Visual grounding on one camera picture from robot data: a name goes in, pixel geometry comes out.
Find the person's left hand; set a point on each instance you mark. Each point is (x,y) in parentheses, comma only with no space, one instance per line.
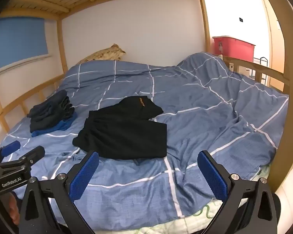
(14,209)

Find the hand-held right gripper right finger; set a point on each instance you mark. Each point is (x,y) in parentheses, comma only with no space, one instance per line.
(212,178)

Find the pale wooden door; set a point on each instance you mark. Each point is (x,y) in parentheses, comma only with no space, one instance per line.
(277,29)

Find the white green patterned bed sheet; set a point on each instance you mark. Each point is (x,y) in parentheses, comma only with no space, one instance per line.
(210,215)

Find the blue folded garment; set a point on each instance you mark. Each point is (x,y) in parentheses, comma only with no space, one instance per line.
(61,126)

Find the stack of folded dark clothes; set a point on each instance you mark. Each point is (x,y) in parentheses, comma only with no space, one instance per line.
(48,112)

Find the tan patterned pillow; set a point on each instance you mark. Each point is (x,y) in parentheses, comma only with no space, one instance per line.
(105,53)

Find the blue checked blanket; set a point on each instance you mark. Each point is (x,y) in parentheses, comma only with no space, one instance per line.
(185,102)

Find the red storage bin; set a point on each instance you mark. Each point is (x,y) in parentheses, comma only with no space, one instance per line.
(234,48)

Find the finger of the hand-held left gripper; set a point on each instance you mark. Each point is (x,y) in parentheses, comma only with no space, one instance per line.
(36,152)
(11,147)

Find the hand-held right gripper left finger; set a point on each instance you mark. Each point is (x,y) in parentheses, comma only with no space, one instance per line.
(84,178)

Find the blue window blind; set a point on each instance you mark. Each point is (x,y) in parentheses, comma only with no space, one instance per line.
(19,41)

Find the black pants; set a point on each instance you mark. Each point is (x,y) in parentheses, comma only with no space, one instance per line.
(127,136)

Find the black metal rack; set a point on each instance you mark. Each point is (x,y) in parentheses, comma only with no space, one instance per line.
(260,61)

